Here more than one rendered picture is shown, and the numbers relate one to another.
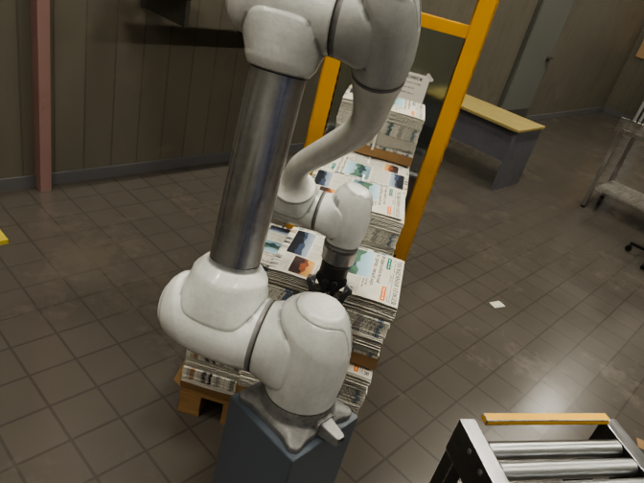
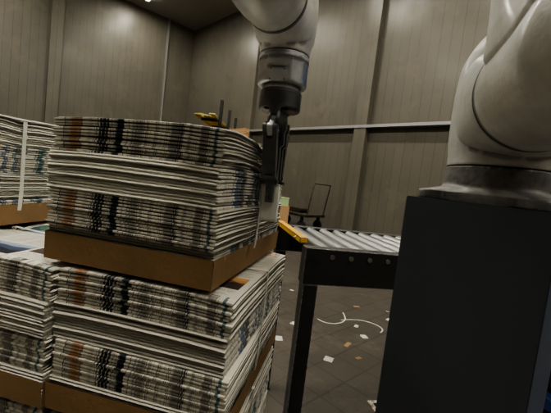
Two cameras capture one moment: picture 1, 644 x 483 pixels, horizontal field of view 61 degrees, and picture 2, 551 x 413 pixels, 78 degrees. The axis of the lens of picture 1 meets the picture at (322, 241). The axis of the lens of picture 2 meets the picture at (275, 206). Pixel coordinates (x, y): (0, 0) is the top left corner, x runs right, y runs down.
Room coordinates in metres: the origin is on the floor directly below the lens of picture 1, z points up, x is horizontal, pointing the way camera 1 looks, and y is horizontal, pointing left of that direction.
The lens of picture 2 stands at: (1.13, 0.57, 1.00)
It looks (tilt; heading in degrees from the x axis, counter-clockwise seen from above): 4 degrees down; 279
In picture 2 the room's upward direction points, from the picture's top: 7 degrees clockwise
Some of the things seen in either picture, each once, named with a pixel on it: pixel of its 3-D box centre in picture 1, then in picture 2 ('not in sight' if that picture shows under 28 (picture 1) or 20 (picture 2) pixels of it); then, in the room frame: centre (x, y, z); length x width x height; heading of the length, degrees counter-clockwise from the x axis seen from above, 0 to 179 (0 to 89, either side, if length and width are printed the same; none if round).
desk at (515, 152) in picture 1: (470, 135); not in sight; (6.07, -1.28, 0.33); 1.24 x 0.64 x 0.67; 53
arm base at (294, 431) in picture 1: (304, 402); (498, 189); (0.85, -0.05, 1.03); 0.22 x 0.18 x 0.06; 53
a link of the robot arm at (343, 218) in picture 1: (345, 213); (286, 9); (1.24, -0.04, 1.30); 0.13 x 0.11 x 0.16; 83
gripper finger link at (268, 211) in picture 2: not in sight; (270, 202); (1.23, -0.05, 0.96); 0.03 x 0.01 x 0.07; 177
